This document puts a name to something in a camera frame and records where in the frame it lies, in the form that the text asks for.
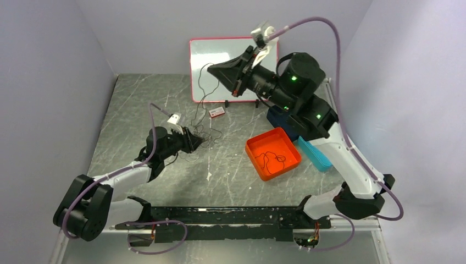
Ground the aluminium frame rail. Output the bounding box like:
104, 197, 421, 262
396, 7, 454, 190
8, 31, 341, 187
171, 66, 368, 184
49, 216, 390, 263

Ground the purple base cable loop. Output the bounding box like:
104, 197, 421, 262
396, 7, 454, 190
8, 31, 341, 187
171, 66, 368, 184
127, 220, 188, 256
297, 212, 356, 253

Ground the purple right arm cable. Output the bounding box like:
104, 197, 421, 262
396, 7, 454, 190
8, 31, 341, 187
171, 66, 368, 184
265, 16, 405, 222

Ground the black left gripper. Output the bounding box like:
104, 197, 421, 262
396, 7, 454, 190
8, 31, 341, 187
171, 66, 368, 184
160, 125, 205, 160

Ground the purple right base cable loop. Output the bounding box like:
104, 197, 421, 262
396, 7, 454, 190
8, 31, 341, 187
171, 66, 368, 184
297, 212, 356, 253

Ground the metal right table edge rail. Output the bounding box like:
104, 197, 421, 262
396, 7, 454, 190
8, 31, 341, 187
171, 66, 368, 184
322, 78, 339, 123

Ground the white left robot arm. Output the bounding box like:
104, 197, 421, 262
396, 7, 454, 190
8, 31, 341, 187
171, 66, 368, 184
52, 126, 204, 241

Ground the dark navy plastic tray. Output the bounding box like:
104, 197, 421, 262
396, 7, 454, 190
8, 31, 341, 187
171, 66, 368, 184
266, 106, 299, 142

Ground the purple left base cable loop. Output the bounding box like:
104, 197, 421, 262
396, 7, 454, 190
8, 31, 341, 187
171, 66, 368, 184
127, 220, 188, 256

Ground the orange plastic tray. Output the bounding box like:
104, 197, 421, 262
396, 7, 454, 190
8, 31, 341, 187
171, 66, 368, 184
245, 127, 302, 182

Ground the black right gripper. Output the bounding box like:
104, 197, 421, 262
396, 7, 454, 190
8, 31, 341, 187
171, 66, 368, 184
208, 46, 296, 112

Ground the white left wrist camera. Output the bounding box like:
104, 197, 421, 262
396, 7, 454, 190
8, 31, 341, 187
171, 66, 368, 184
167, 113, 184, 134

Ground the pink framed whiteboard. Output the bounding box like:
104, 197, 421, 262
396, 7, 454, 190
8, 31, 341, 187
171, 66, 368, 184
188, 36, 279, 104

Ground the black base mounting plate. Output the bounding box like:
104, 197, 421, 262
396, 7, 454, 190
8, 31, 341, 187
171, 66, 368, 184
115, 206, 331, 243

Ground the light blue plastic tray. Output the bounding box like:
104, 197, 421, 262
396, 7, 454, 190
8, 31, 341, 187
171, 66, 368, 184
298, 137, 332, 172

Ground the small red white box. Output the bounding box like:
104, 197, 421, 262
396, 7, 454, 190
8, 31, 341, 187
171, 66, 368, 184
208, 107, 226, 118

